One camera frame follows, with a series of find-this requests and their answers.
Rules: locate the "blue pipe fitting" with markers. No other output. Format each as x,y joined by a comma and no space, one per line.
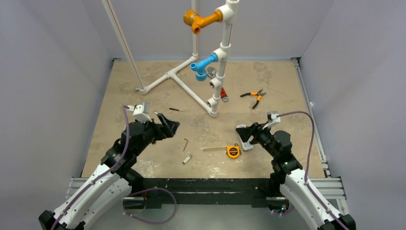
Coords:
200,67

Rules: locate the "red adjustable wrench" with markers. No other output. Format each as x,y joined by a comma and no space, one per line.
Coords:
223,95

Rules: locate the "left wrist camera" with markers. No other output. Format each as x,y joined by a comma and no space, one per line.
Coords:
140,112

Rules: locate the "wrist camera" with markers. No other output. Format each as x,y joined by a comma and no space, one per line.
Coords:
140,112
273,119

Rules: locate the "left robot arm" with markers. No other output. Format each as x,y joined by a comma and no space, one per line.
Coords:
113,179

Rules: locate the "silver battery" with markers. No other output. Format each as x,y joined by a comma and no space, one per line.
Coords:
186,159

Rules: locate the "black screwdriver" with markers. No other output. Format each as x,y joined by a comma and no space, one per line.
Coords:
174,109

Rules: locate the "black base bar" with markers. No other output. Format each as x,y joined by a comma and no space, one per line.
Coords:
153,193

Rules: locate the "orange pipe fitting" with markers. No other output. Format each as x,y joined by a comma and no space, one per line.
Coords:
197,23

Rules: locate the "yellow tape measure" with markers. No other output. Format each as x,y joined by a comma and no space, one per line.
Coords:
232,151

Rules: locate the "silver pipe clamp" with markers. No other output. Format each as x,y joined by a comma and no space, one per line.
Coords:
211,72

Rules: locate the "white remote control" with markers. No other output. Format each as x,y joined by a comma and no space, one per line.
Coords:
246,146

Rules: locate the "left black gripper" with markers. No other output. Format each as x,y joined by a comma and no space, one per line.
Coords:
167,127

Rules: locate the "aluminium frame rail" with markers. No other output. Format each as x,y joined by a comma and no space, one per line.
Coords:
330,188

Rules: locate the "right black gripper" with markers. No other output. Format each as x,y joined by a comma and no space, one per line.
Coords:
254,134

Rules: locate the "orange handled pliers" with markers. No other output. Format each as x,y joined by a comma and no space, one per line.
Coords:
258,94

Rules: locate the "white PVC pipe frame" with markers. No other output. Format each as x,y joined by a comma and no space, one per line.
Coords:
225,14

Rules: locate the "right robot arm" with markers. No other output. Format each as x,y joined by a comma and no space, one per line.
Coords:
290,179

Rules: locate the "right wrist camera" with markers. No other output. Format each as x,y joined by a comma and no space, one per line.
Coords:
273,119

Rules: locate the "red handled cutter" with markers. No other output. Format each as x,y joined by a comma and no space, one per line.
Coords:
259,97

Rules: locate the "small hex key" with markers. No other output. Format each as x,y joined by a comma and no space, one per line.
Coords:
186,143

